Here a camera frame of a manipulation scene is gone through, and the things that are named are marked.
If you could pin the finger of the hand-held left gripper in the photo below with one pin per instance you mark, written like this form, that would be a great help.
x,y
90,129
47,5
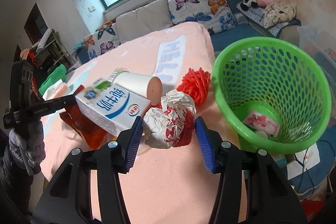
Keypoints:
x,y
52,106

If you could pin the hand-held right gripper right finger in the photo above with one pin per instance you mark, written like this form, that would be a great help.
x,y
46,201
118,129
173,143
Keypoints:
x,y
205,146

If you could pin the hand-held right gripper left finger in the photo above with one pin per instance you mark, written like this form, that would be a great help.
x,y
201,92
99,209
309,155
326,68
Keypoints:
x,y
132,146

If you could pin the orange plastic bag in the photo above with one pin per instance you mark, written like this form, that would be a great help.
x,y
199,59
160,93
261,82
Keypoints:
x,y
86,130

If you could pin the white red paper wrapper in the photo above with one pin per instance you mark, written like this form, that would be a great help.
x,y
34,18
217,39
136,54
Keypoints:
x,y
170,119

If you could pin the green plastic basket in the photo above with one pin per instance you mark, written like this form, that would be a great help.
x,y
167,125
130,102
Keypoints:
x,y
224,106

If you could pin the white milk carton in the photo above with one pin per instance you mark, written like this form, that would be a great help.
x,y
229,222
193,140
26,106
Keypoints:
x,y
110,106

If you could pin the white paper cup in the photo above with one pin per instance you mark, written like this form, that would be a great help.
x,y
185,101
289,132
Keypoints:
x,y
134,82

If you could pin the person's left forearm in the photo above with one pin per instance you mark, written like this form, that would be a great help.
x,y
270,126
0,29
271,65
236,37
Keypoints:
x,y
11,176

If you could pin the person's left hand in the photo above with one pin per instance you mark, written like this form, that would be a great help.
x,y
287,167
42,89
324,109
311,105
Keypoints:
x,y
27,142

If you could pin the white tissue pack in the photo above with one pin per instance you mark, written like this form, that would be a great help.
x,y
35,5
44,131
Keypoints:
x,y
51,90

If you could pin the peach coloured pack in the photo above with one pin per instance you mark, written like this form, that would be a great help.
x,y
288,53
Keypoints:
x,y
63,89

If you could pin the green plastic bag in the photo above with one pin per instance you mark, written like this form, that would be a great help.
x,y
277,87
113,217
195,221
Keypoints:
x,y
53,77

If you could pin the metal shelf rack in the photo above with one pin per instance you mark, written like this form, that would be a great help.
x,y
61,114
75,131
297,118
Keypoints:
x,y
53,48

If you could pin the pink packet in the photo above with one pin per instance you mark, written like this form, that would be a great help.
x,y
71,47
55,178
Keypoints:
x,y
260,121

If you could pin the red foam net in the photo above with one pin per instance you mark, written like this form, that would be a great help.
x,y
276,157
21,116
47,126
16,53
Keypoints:
x,y
194,85

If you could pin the teal cloth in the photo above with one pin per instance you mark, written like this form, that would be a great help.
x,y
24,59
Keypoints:
x,y
78,46

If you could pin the dark wooden door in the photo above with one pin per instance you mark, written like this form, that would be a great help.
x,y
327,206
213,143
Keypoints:
x,y
35,22

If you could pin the small butterfly print cushion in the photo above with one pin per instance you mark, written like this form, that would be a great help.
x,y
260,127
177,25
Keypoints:
x,y
102,40

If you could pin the white paper scrap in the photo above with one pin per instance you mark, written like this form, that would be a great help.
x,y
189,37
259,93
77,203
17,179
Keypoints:
x,y
299,128

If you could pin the white paper sheet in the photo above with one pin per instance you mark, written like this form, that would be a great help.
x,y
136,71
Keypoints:
x,y
309,161

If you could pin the blue mattress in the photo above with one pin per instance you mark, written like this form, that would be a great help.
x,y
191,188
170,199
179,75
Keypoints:
x,y
231,37

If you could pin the beige cushion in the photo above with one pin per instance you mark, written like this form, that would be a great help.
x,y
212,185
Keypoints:
x,y
118,12
147,20

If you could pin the red plastic stool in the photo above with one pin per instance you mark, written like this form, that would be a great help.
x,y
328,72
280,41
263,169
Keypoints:
x,y
313,211

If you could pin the large butterfly print cushion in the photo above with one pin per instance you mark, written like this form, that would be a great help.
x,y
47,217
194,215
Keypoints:
x,y
202,6

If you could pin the cream spotted cloth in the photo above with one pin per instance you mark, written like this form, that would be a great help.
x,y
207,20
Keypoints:
x,y
279,14

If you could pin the clear plastic storage box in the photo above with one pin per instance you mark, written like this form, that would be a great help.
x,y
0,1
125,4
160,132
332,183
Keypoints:
x,y
315,37

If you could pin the pink plush toy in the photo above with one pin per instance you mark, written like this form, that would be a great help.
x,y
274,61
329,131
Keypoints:
x,y
269,0

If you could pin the white wall switch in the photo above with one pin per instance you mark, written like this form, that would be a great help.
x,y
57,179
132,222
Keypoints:
x,y
91,8

